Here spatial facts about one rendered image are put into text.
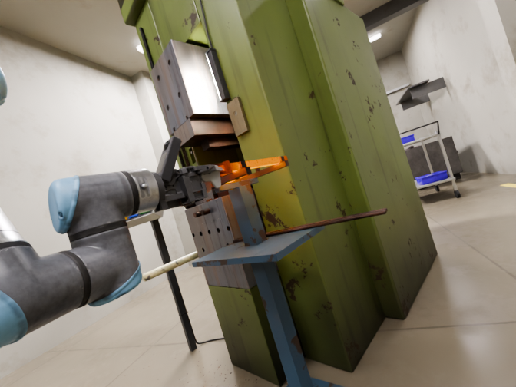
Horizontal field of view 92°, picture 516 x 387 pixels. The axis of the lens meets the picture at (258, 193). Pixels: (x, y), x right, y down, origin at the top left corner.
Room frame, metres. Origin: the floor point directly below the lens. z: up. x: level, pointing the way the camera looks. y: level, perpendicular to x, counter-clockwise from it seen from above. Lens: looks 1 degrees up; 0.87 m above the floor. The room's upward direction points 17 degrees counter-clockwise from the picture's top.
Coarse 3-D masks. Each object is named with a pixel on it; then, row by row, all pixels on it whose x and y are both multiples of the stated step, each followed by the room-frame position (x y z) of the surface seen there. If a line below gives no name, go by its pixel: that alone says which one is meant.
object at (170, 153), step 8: (168, 144) 0.57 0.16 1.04; (176, 144) 0.57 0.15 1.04; (168, 152) 0.55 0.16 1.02; (176, 152) 0.56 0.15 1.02; (160, 160) 0.57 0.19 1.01; (168, 160) 0.55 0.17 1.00; (176, 160) 0.56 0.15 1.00; (160, 168) 0.55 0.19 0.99; (168, 168) 0.54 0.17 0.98; (160, 176) 0.53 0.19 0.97; (168, 176) 0.54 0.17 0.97
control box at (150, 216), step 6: (150, 210) 1.52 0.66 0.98; (162, 210) 1.58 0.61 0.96; (138, 216) 1.55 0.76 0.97; (144, 216) 1.53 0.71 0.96; (150, 216) 1.54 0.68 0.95; (156, 216) 1.54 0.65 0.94; (162, 216) 1.56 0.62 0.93; (132, 222) 1.59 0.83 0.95; (138, 222) 1.60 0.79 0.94; (144, 222) 1.61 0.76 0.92
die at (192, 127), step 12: (192, 120) 1.30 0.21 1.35; (204, 120) 1.35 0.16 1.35; (216, 120) 1.41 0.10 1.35; (228, 120) 1.47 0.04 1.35; (180, 132) 1.38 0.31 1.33; (192, 132) 1.30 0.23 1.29; (204, 132) 1.34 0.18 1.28; (216, 132) 1.39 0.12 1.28; (228, 132) 1.45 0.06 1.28; (192, 144) 1.45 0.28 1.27
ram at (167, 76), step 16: (176, 48) 1.26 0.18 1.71; (192, 48) 1.34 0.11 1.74; (208, 48) 1.42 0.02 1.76; (160, 64) 1.37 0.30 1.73; (176, 64) 1.27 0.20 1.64; (192, 64) 1.31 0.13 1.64; (208, 64) 1.39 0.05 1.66; (160, 80) 1.41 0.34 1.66; (176, 80) 1.30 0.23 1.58; (192, 80) 1.29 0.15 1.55; (208, 80) 1.37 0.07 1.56; (160, 96) 1.44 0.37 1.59; (176, 96) 1.33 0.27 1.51; (192, 96) 1.27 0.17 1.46; (208, 96) 1.34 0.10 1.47; (176, 112) 1.37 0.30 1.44; (192, 112) 1.26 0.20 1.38; (208, 112) 1.32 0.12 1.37; (224, 112) 1.40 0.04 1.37; (176, 128) 1.40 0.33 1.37
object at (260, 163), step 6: (228, 162) 0.69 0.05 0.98; (246, 162) 0.75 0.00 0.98; (252, 162) 0.77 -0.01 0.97; (258, 162) 0.79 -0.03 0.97; (264, 162) 0.82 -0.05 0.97; (270, 162) 0.84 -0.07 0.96; (276, 162) 0.87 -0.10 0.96; (228, 168) 0.68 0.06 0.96; (234, 168) 0.71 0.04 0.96; (252, 168) 0.80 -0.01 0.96; (198, 174) 0.63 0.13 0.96; (222, 174) 0.69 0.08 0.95
